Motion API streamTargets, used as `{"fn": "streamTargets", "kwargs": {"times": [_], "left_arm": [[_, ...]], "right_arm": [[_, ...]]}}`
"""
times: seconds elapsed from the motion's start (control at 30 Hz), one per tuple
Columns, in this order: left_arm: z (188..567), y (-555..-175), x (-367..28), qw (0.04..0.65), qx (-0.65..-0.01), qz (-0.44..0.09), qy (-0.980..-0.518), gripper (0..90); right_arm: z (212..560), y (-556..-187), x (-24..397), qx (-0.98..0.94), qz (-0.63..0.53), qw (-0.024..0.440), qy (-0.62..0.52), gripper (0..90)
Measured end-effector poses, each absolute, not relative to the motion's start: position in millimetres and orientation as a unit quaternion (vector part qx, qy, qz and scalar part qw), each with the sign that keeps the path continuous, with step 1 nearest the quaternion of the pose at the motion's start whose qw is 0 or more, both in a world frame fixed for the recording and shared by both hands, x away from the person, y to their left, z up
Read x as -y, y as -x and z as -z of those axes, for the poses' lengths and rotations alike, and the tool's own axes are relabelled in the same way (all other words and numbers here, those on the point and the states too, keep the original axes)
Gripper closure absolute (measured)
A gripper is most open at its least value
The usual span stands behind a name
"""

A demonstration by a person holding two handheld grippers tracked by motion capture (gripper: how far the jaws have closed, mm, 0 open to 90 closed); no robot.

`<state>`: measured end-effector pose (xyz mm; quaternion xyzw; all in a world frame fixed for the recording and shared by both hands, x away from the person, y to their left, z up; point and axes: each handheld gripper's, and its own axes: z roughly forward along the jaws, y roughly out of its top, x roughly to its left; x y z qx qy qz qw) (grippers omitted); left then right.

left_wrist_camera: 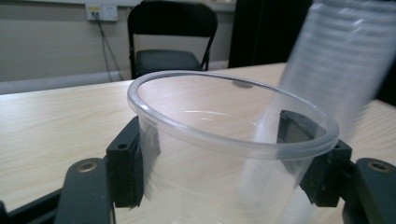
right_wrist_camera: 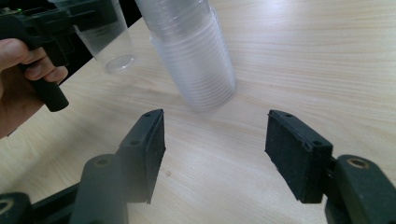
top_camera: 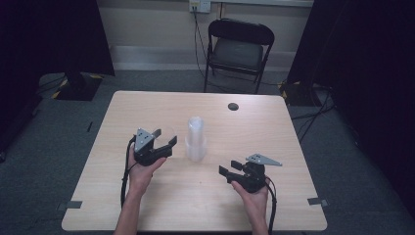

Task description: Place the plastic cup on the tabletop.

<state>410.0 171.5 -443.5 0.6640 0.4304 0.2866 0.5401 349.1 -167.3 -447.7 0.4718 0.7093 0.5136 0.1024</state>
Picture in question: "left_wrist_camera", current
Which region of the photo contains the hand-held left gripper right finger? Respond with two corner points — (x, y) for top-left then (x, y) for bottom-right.
(276, 109), (353, 208)

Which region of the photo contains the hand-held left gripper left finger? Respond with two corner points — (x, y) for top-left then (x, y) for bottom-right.
(106, 115), (146, 209)

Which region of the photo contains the clear plastic cup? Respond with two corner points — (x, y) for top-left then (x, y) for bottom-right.
(126, 69), (341, 224)

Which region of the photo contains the stack of clear cups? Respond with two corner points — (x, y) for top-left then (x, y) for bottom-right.
(239, 0), (396, 224)

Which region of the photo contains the black folding chair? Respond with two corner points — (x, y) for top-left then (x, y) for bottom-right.
(126, 0), (219, 80)

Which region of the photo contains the dark curtain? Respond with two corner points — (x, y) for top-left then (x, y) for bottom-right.
(228, 0), (396, 107)

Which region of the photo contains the black wall socket cable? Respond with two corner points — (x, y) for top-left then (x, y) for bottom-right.
(95, 19), (125, 82)

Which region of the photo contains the white wall socket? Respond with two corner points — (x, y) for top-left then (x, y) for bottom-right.
(85, 3), (120, 22)

